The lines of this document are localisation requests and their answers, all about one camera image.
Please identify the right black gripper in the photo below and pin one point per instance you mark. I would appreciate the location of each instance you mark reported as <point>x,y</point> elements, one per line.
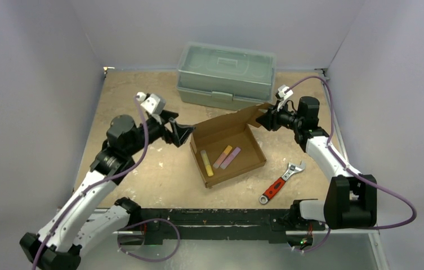
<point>273,118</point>

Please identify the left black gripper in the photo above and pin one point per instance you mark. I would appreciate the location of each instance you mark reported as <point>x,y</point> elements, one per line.
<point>167,135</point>

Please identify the yellow highlighter marker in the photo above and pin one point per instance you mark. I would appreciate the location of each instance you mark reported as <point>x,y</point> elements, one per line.
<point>206,162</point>

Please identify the brown cardboard box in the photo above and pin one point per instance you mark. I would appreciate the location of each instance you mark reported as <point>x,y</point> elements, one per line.
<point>224,147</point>

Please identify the purple highlighter marker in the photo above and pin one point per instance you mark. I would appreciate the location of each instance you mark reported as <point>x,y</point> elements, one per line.
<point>231,156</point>

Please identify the orange pink highlighter marker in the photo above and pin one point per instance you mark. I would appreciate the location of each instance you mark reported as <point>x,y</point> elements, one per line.
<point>222,156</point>

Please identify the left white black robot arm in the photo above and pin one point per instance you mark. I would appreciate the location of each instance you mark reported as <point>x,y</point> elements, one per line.
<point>63,241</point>

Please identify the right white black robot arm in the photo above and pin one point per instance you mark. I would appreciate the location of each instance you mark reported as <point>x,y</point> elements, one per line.
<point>351,200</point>

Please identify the translucent green plastic toolbox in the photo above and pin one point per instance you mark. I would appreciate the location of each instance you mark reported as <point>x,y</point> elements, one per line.
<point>225,77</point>

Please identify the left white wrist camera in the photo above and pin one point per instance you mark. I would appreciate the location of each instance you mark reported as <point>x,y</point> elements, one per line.
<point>153,104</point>

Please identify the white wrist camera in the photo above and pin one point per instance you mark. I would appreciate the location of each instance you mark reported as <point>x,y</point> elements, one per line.
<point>153,104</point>
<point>283,95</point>

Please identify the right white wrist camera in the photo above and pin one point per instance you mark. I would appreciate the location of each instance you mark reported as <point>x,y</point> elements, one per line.
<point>283,95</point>

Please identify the red handled adjustable wrench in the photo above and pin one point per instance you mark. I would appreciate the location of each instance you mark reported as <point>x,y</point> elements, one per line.
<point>274,188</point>

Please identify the black metal base rail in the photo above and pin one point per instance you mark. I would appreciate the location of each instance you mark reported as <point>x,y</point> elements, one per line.
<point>269,225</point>

